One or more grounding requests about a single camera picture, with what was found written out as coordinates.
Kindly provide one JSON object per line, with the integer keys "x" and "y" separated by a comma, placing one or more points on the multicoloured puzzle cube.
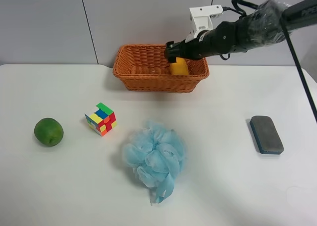
{"x": 101, "y": 119}

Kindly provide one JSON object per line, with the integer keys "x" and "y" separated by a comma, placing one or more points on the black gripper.
{"x": 216, "y": 42}

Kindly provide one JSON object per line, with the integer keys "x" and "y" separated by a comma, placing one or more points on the orange woven basket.
{"x": 142, "y": 67}

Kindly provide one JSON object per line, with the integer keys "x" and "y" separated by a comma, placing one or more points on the green lemon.
{"x": 48, "y": 131}

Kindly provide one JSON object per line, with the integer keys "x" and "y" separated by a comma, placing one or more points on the yellow mango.
{"x": 179, "y": 67}

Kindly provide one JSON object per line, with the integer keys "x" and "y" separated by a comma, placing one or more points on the light blue bath pouf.
{"x": 156, "y": 154}

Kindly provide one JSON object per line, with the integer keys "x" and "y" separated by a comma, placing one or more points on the grey blue board eraser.
{"x": 266, "y": 135}

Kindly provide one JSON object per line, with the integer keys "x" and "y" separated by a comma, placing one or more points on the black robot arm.
{"x": 266, "y": 24}

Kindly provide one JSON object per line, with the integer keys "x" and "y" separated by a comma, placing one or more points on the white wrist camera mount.
{"x": 201, "y": 19}

